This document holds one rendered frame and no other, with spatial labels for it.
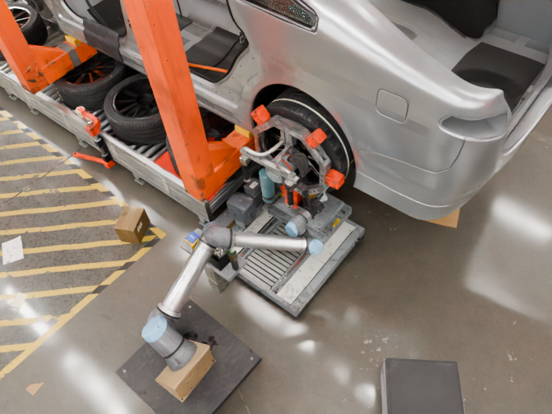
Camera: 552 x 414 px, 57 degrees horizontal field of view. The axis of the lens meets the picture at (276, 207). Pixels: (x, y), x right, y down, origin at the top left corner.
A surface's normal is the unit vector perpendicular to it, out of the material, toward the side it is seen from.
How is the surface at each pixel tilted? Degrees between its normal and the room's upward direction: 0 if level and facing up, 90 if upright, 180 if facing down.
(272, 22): 78
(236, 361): 0
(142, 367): 0
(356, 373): 0
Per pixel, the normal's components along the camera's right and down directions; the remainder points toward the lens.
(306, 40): -0.62, 0.53
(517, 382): -0.07, -0.61
